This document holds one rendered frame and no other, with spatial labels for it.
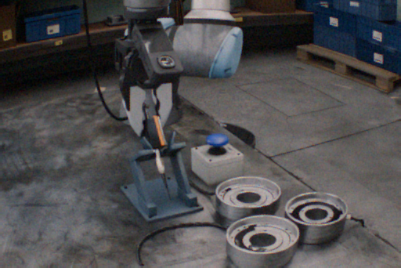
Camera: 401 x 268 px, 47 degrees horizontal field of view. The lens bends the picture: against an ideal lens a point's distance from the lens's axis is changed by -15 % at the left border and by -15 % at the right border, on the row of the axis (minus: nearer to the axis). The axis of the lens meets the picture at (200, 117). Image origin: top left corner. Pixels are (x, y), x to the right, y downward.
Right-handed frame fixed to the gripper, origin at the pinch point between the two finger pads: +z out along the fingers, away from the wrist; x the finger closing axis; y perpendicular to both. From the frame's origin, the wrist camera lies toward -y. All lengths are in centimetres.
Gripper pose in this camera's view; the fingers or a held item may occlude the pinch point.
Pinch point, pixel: (149, 128)
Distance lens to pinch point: 85.7
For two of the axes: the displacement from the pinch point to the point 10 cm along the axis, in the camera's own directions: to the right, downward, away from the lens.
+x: -8.9, 1.7, -4.2
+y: -4.5, -3.8, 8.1
